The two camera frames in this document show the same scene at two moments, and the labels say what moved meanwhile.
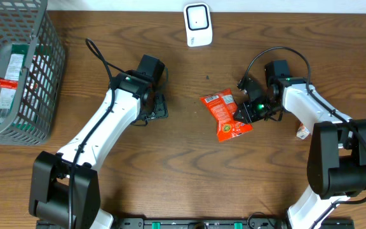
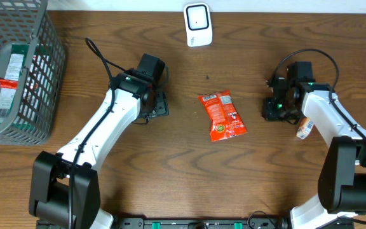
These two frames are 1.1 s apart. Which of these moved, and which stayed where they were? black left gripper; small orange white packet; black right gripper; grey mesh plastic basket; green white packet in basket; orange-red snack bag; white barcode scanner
Moved: orange-red snack bag; small orange white packet; black right gripper
Stayed: white barcode scanner; black left gripper; green white packet in basket; grey mesh plastic basket
